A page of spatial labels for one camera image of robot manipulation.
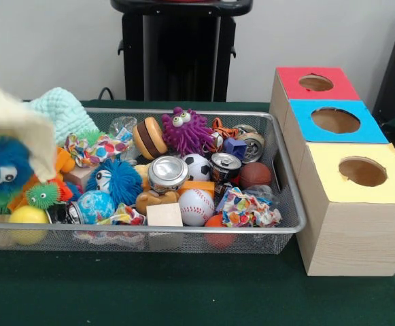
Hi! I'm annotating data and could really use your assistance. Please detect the blue spiky eyed toy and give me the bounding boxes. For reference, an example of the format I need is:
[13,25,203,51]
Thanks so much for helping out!
[86,158,143,206]
[0,137,35,200]

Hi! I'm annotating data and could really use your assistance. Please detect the mint green cloth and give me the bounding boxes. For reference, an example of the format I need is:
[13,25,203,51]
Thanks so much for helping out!
[25,87,98,147]

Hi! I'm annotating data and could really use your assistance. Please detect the cream waffle cloth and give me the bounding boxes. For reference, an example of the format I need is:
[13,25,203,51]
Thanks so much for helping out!
[0,73,58,198]

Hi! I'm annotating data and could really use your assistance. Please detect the shallow mesh bin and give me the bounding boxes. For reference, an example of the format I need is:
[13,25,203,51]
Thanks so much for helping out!
[0,105,307,255]

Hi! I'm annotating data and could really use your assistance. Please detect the wooden box with three holes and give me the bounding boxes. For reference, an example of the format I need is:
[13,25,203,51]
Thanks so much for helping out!
[269,66,395,278]

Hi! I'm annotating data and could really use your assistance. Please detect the small soccer ball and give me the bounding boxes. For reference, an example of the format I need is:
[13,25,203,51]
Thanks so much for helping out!
[182,153,212,182]

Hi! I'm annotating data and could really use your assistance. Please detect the black orange drink can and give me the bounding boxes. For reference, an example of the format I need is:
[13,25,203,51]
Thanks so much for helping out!
[209,152,243,183]

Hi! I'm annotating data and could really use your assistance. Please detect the purple spiky eyed toy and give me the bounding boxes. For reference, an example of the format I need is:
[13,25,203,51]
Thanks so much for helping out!
[161,107,215,156]

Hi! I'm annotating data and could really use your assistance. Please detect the crushed silver can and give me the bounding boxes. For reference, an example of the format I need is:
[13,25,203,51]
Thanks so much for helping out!
[148,156,190,194]

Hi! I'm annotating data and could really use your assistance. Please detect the white baseball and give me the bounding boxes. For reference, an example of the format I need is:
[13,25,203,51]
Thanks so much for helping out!
[178,188,216,228]

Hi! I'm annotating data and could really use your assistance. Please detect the toy hamburger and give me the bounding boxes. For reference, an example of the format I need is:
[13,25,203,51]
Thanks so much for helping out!
[132,117,169,160]

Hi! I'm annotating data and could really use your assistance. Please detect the crumpled colourful paper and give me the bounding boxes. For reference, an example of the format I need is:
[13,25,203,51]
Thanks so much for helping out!
[217,186,283,228]

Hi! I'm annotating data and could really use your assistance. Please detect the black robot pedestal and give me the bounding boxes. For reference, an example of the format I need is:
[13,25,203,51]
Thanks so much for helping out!
[110,0,254,102]

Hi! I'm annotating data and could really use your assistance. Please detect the black cable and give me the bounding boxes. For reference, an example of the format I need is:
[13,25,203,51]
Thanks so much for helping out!
[97,87,116,101]

